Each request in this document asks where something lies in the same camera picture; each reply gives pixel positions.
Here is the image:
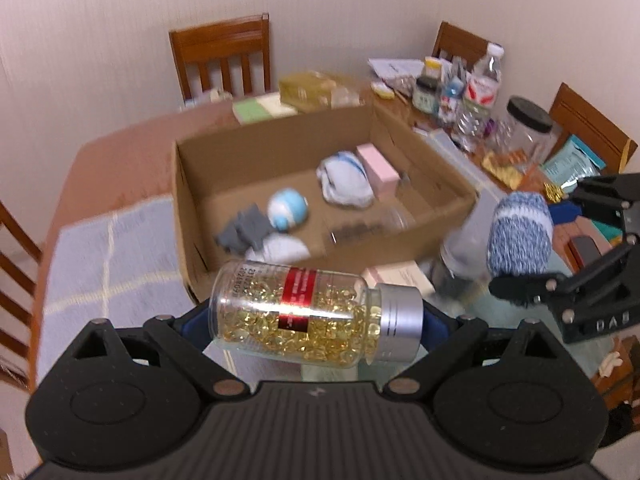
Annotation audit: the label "cardboard box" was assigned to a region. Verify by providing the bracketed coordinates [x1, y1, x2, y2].
[171, 102, 479, 303]

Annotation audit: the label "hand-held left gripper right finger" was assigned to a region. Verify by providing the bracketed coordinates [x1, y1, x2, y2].
[382, 305, 568, 398]

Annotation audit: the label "grey cloth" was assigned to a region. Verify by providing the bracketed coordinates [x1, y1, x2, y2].
[215, 203, 267, 254]

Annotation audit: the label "clear water bottle red label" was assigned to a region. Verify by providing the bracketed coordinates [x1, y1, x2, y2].
[452, 42, 504, 154]

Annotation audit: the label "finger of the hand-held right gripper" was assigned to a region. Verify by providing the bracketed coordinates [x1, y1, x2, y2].
[489, 242, 640, 311]
[570, 172, 640, 233]

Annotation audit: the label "large clear jar black lid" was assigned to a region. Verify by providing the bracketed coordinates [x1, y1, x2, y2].
[492, 95, 564, 167]

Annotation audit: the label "phone in red case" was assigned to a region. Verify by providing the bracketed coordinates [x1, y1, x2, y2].
[567, 233, 602, 272]

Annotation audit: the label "wooden dining chair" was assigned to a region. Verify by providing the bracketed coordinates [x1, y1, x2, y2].
[0, 200, 47, 392]
[548, 82, 639, 173]
[168, 12, 274, 107]
[431, 20, 507, 73]

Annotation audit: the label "yellow capsule bottle silver cap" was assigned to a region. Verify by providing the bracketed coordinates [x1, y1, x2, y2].
[208, 258, 425, 365]

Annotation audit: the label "light blue ball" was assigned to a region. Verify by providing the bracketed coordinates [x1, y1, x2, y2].
[267, 188, 307, 231]

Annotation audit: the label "white glove blue stripe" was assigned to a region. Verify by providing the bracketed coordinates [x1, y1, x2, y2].
[316, 150, 375, 207]
[247, 233, 311, 265]

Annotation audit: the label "small jar green label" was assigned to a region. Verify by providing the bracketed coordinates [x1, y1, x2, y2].
[412, 75, 442, 114]

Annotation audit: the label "blue checked towel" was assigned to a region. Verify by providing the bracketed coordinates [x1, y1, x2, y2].
[37, 192, 613, 396]

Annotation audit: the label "white cloth bundle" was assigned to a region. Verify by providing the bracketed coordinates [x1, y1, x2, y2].
[181, 88, 234, 109]

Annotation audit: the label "beige carton box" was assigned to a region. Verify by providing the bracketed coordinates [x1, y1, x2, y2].
[360, 261, 436, 298]

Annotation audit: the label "white paper sheets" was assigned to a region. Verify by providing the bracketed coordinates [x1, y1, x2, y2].
[367, 57, 427, 82]

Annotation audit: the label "blue knitted sock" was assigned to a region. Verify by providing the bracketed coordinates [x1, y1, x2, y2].
[487, 190, 555, 279]

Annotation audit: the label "golden tissue box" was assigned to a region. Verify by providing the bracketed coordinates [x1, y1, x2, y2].
[278, 70, 367, 112]

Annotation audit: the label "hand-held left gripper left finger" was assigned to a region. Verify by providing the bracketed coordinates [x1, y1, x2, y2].
[75, 300, 248, 401]

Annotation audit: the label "teal foil packet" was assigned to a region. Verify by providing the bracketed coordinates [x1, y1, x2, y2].
[542, 136, 607, 184]

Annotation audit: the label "pink carton box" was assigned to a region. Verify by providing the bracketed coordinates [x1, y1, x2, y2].
[355, 143, 401, 200]

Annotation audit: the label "gold blister pack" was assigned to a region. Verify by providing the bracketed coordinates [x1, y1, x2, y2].
[481, 150, 527, 192]

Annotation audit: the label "small bottle blue cap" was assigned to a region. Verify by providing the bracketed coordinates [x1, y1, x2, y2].
[439, 77, 466, 128]

